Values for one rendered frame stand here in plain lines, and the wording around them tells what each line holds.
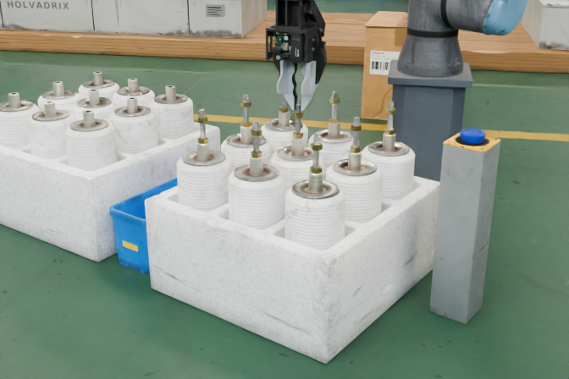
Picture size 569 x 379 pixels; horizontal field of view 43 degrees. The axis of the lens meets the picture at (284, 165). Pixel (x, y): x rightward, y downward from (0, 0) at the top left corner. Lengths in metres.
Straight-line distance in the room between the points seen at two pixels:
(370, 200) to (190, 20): 2.19
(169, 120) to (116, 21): 1.83
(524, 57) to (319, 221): 2.10
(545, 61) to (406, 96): 1.52
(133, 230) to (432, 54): 0.76
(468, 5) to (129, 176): 0.78
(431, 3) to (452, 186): 0.56
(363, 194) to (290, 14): 0.31
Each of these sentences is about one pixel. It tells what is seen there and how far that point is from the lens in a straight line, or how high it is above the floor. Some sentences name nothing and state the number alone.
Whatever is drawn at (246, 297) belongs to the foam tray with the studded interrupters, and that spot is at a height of 0.07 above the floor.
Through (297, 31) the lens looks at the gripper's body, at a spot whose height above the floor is 0.48.
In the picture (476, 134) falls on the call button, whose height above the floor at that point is 0.33.
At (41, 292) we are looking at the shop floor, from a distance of 1.42.
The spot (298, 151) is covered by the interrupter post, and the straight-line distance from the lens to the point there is 1.28.
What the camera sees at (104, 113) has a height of 0.24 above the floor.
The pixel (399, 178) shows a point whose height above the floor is 0.21.
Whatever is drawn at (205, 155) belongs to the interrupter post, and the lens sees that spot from 1.26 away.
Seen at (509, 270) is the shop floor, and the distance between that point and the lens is 1.49.
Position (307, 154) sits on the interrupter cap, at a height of 0.25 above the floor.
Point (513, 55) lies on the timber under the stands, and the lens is 3.11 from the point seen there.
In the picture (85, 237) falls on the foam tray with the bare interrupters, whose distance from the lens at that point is 1.49.
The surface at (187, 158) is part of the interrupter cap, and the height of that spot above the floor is 0.25.
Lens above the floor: 0.69
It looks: 21 degrees down
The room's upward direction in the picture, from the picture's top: straight up
